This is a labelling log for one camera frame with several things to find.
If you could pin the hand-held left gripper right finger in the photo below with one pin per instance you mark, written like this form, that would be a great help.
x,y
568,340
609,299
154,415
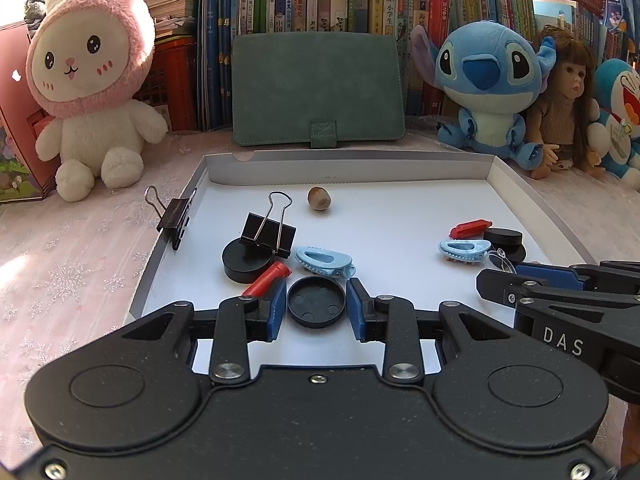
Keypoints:
x,y
355,312

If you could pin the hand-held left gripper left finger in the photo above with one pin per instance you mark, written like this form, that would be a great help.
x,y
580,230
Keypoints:
x,y
279,310

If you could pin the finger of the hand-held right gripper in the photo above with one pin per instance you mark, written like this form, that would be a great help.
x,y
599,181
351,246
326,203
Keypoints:
x,y
497,287
545,271

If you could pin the red plastic cap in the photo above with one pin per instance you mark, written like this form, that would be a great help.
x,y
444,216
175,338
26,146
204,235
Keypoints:
x,y
267,277
470,229

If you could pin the black round disc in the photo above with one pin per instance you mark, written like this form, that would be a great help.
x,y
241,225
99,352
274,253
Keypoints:
x,y
515,254
245,265
502,236

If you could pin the black round lid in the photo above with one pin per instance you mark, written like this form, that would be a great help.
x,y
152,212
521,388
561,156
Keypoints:
x,y
316,302

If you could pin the light blue hair clip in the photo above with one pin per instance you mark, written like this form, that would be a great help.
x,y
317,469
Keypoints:
x,y
462,249
320,259

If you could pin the black binder clip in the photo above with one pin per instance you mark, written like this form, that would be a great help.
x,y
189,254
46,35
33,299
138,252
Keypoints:
x,y
175,215
265,232

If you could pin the white cardboard box tray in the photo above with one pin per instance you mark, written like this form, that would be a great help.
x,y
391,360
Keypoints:
x,y
390,210

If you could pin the brown hazelnut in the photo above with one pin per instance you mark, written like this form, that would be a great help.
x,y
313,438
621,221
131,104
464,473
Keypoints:
x,y
320,199

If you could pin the long-haired baby doll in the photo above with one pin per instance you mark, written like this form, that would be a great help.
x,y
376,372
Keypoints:
x,y
555,110

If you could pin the blue robot cat plush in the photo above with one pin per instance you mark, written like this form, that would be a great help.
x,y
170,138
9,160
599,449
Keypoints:
x,y
622,100

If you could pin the blue alien plush toy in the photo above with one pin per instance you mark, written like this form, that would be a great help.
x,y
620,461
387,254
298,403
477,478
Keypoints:
x,y
490,75

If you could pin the green notebook case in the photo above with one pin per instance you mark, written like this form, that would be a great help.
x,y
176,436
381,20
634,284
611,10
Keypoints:
x,y
315,80

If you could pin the red plastic crate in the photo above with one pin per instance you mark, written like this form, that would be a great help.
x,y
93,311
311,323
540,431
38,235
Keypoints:
x,y
172,80

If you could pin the blue printed packet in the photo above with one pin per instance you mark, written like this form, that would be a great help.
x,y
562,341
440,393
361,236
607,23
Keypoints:
x,y
617,0

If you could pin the pink bunny plush toy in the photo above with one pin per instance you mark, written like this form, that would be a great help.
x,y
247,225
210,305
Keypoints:
x,y
90,60

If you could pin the pink house-shaped box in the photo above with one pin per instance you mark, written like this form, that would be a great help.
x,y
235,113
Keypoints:
x,y
15,110

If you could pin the grey cloth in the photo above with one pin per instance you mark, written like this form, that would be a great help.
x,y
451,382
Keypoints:
x,y
35,7

